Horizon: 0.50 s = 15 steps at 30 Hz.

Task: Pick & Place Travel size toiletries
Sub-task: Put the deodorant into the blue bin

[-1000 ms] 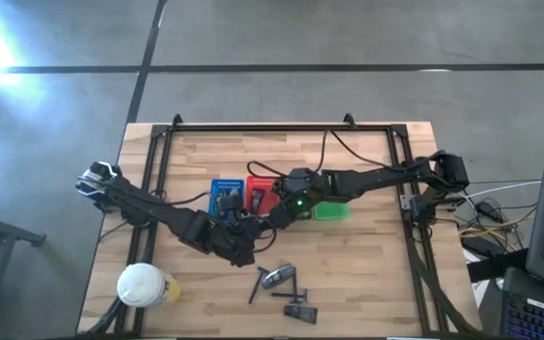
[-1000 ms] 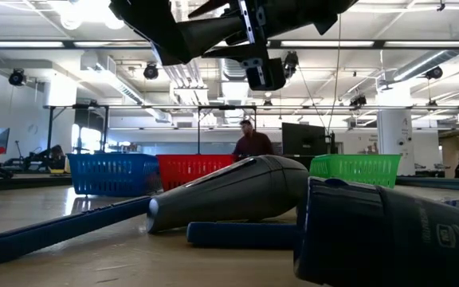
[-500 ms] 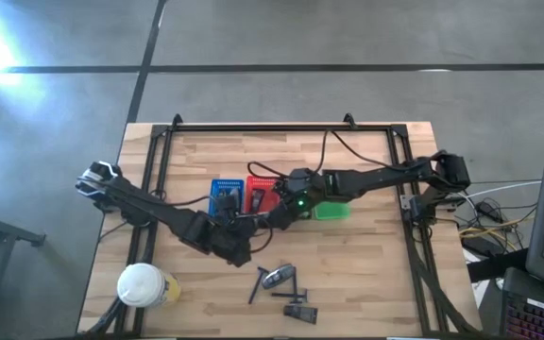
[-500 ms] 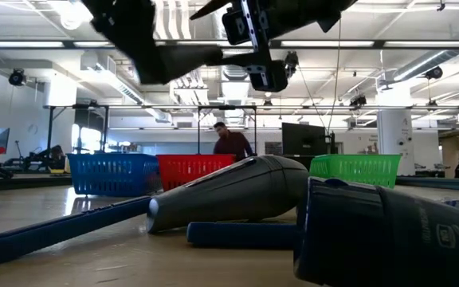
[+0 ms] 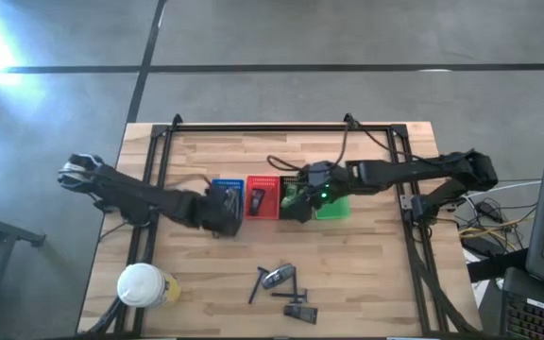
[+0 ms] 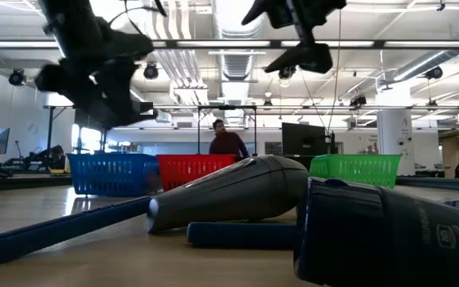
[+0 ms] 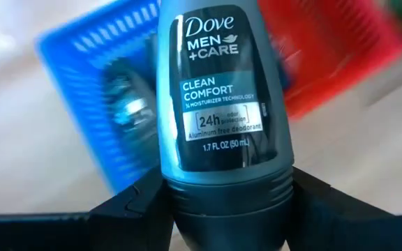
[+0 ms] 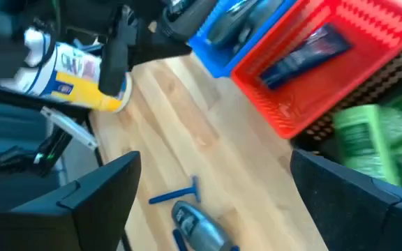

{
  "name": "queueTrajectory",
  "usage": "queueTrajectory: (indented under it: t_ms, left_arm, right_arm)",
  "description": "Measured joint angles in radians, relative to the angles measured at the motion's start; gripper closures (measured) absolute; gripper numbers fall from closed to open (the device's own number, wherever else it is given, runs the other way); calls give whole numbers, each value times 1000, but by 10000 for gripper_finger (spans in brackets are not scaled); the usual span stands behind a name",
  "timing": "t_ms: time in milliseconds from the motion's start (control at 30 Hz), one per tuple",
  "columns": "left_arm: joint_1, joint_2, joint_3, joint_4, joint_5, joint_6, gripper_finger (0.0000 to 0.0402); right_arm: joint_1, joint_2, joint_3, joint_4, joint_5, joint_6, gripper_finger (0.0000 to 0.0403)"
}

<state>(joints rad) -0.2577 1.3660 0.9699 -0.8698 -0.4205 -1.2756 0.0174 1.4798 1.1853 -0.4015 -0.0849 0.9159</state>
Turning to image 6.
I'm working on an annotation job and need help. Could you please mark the dark blue disposable razor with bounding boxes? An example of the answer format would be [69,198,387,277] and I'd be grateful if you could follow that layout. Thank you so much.
[186,198,459,250]
[0,195,154,265]

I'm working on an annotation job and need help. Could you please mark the black metal table frame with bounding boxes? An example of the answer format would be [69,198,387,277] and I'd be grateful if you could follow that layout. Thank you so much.
[0,173,459,193]

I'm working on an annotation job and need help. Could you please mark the green plastic basket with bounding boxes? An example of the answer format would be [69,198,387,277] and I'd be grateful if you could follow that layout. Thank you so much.
[308,153,402,190]

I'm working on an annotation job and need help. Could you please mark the person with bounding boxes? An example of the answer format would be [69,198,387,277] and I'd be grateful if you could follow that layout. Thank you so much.
[208,118,251,159]

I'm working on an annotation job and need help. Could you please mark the black overhead rig beam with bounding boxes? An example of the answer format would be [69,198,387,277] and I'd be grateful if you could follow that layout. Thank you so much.
[0,38,459,50]

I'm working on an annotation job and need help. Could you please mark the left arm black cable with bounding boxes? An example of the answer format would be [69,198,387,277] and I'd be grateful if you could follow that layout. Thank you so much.
[108,0,167,25]

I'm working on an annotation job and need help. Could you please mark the blue plastic basket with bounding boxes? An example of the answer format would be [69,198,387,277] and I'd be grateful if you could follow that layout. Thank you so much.
[66,152,162,197]

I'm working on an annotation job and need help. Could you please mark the red plastic basket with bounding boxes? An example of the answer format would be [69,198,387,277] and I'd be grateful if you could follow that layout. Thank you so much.
[156,153,237,192]

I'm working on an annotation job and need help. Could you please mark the white round pillar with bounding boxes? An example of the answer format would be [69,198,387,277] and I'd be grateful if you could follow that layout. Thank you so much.
[375,109,414,177]

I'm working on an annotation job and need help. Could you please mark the silver ventilation duct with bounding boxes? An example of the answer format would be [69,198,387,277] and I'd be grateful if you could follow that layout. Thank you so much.
[212,0,267,128]

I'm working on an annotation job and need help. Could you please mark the thin hanging background cable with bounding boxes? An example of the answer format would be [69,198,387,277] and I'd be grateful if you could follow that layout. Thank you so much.
[326,8,343,135]
[300,73,327,129]

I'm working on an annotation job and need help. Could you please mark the black computer monitor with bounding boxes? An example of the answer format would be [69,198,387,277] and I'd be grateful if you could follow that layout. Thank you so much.
[280,122,329,157]

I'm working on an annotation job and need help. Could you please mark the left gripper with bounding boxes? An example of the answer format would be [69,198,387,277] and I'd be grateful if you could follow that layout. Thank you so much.
[33,31,159,129]

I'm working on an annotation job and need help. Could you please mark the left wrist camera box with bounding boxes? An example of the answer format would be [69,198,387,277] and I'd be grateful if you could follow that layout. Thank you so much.
[105,31,155,61]

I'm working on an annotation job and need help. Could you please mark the black background workstation frame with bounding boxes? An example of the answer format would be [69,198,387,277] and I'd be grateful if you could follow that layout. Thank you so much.
[41,104,259,157]

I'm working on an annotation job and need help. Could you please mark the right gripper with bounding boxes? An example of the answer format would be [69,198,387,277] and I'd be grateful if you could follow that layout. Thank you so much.
[241,0,348,75]

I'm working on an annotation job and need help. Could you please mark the black ceiling spotlight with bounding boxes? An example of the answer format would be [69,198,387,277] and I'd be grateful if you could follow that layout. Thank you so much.
[277,67,296,81]
[143,62,160,81]
[8,68,27,87]
[348,94,368,108]
[425,65,445,81]

